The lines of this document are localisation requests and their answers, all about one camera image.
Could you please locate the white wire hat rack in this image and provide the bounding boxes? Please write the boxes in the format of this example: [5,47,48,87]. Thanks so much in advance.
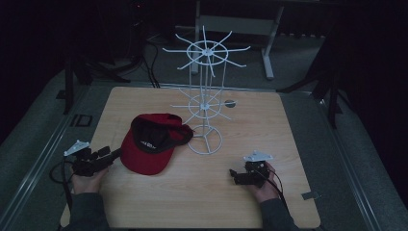
[162,25,252,156]

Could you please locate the person's right hand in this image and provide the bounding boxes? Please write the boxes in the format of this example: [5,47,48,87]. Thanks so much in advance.
[248,161,283,204]

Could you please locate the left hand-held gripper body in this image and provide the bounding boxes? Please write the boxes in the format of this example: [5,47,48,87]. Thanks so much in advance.
[63,139,114,178]

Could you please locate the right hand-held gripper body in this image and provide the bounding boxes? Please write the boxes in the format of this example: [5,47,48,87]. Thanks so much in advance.
[233,149,274,189]

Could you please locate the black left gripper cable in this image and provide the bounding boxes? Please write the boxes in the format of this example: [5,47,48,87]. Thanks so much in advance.
[48,159,75,213]

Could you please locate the white metal table frame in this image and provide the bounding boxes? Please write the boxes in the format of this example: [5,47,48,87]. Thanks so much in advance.
[191,0,286,81]

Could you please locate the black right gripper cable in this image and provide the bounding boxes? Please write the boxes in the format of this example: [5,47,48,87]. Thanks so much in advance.
[265,168,287,204]

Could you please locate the black tripod stand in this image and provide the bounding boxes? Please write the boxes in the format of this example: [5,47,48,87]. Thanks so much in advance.
[276,28,354,130]
[61,54,133,116]

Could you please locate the black floor socket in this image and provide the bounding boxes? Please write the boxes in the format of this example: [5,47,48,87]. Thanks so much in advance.
[69,114,94,128]

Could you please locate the black floor cables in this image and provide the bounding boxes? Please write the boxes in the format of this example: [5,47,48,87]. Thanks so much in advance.
[140,38,162,89]

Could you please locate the person's left hand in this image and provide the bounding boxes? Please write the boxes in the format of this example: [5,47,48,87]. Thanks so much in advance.
[70,166,110,195]

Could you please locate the red baseball cap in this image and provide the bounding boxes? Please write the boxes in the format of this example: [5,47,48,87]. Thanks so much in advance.
[119,112,194,177]

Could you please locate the grey tape strip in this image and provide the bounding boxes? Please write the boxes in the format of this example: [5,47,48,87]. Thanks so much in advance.
[300,191,322,201]

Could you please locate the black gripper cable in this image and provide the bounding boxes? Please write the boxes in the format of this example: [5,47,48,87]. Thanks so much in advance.
[48,159,75,213]
[265,168,287,204]

